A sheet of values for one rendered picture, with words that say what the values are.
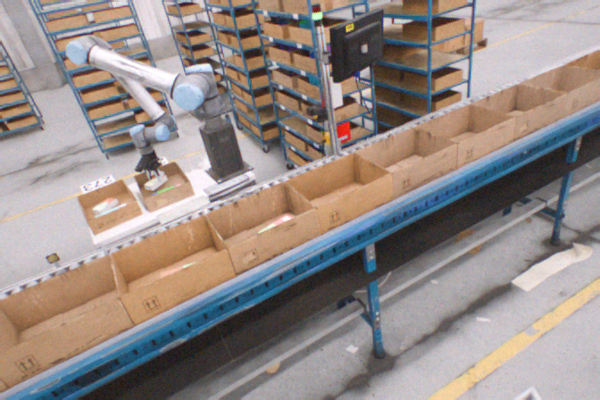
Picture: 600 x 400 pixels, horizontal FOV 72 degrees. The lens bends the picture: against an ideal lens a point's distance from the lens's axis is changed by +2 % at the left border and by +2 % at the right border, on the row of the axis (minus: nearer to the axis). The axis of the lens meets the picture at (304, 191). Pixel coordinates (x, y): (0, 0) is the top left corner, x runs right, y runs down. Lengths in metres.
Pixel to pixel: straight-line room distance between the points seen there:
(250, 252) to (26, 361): 0.78
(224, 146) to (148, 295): 1.30
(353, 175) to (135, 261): 1.08
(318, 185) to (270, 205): 0.26
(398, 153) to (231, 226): 0.96
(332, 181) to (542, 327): 1.39
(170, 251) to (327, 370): 1.10
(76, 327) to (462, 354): 1.82
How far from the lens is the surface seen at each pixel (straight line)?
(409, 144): 2.25
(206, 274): 1.59
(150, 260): 1.84
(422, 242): 2.11
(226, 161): 2.65
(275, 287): 1.70
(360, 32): 2.48
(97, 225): 2.58
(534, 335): 2.61
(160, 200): 2.57
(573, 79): 3.09
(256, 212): 1.88
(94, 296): 1.89
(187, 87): 2.32
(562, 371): 2.51
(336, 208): 1.71
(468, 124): 2.54
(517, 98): 2.81
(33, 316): 1.92
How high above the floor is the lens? 1.97
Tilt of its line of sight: 31 degrees down
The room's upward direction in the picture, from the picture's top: 11 degrees counter-clockwise
